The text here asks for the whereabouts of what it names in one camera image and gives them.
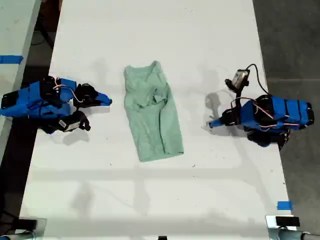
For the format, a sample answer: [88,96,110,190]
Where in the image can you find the shiny metal bracket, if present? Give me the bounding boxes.
[265,214,301,240]
[14,217,48,238]

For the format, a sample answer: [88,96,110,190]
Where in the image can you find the black camera cable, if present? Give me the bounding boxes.
[245,63,273,97]

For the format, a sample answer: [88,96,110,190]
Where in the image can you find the pale side table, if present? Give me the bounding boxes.
[0,0,43,157]

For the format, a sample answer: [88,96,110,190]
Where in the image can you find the pale green T-shirt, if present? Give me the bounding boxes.
[123,60,185,163]

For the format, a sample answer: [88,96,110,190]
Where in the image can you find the short blue tape strip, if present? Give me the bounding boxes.
[276,200,294,211]

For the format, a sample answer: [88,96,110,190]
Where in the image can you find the grey metal pipe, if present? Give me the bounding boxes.
[276,228,320,240]
[0,230,36,240]

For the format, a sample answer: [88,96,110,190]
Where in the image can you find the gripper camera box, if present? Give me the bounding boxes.
[57,111,92,133]
[224,69,251,101]

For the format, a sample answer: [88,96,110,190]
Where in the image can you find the long blue tape strip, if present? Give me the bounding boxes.
[0,54,25,65]

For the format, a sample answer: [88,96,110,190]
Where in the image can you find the small black box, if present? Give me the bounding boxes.
[16,218,39,231]
[275,216,301,228]

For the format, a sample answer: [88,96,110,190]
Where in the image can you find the black floor cable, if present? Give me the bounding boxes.
[31,23,55,49]

